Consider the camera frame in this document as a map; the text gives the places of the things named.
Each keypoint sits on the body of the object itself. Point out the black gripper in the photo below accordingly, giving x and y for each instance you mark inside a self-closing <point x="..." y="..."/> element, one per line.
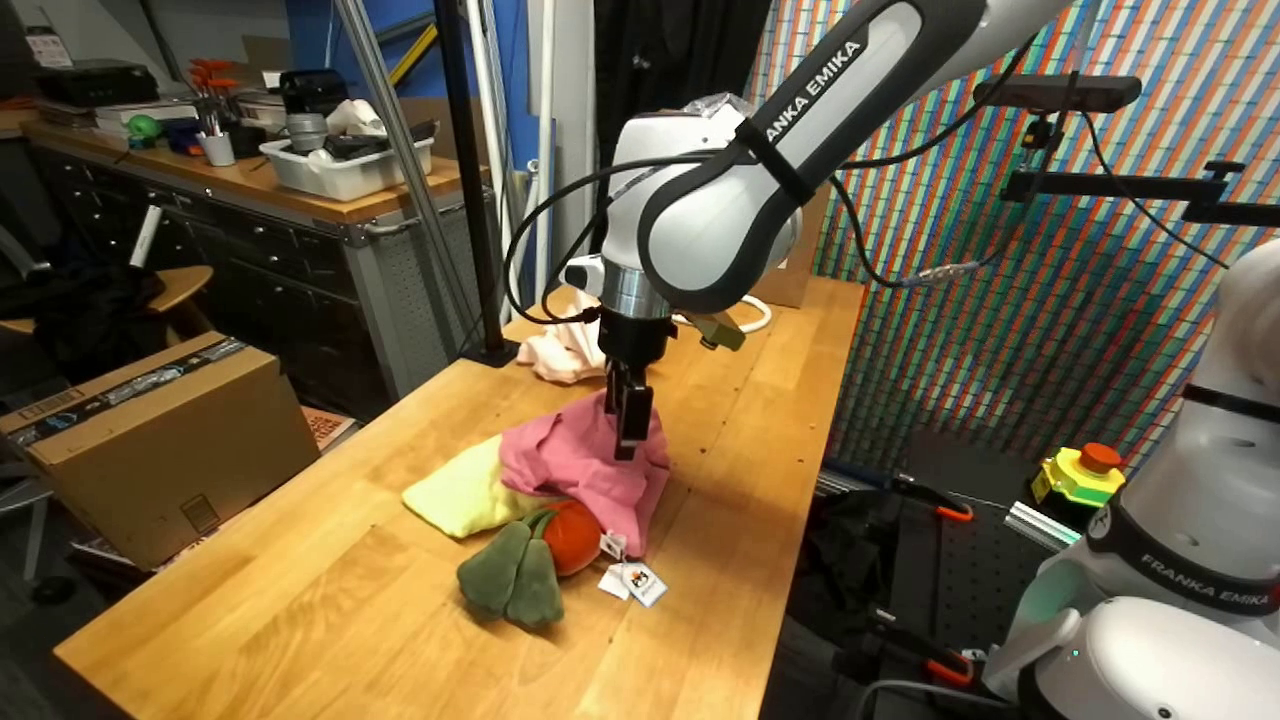
<point x="634" y="349"/>

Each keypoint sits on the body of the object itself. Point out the pink cloth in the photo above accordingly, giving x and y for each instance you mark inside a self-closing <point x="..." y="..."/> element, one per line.
<point x="584" y="465"/>

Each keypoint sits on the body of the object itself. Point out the peach cloth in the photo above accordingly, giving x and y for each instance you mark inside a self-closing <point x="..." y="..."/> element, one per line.
<point x="565" y="354"/>

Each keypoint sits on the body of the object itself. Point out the yellow cloth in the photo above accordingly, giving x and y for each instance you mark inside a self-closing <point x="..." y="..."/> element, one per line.
<point x="463" y="498"/>

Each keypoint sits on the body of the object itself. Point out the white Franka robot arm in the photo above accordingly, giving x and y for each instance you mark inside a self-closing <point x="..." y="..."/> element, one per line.
<point x="704" y="224"/>

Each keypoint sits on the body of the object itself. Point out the white paper tag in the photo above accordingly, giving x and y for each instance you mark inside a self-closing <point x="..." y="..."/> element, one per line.
<point x="634" y="581"/>

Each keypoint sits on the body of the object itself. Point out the orange plush with green leaves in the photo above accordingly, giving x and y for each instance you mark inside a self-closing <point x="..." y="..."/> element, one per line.
<point x="513" y="581"/>

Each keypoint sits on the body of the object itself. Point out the cardboard box with labels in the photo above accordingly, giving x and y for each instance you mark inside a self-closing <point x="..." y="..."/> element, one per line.
<point x="802" y="265"/>

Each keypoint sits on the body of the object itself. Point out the black metal pole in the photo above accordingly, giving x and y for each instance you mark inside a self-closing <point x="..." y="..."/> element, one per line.
<point x="469" y="174"/>

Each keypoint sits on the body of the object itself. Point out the wooden top workbench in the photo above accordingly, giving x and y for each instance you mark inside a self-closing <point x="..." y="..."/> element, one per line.
<point x="304" y="292"/>

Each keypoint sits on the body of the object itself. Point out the silver tripod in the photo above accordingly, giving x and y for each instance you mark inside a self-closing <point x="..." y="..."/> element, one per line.
<point x="398" y="144"/>

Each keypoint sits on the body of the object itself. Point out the white plastic bin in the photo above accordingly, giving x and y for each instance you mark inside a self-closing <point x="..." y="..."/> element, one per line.
<point x="343" y="174"/>

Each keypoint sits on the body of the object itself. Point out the black cup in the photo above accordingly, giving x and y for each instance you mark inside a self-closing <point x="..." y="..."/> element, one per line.
<point x="314" y="88"/>

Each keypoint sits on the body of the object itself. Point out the yellow emergency stop button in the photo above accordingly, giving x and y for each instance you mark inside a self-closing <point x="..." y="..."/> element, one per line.
<point x="1076" y="477"/>

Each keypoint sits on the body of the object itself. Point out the wooden stool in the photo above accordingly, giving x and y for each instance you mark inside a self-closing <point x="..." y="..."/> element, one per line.
<point x="182" y="286"/>

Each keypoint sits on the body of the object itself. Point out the large cardboard box black tape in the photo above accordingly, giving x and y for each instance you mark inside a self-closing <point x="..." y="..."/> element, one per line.
<point x="162" y="454"/>

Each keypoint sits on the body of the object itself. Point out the white cup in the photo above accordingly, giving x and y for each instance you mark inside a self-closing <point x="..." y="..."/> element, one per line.
<point x="217" y="148"/>

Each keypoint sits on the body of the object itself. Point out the blue board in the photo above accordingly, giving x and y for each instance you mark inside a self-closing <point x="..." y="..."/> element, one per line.
<point x="314" y="34"/>

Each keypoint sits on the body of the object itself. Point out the orange tool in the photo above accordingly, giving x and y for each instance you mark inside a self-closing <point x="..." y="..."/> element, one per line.
<point x="217" y="73"/>

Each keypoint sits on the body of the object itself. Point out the black backpack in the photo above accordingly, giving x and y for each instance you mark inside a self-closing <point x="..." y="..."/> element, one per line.
<point x="94" y="321"/>

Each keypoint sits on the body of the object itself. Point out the green small object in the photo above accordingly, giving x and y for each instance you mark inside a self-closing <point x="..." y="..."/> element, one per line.
<point x="141" y="128"/>

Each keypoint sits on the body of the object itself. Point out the black box device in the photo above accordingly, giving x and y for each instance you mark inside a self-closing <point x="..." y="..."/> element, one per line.
<point x="94" y="86"/>

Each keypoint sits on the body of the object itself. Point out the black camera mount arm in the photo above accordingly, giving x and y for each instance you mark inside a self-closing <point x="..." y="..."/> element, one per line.
<point x="1123" y="186"/>

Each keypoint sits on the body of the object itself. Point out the black stereo camera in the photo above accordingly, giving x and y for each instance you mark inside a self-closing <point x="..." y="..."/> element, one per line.
<point x="1081" y="88"/>

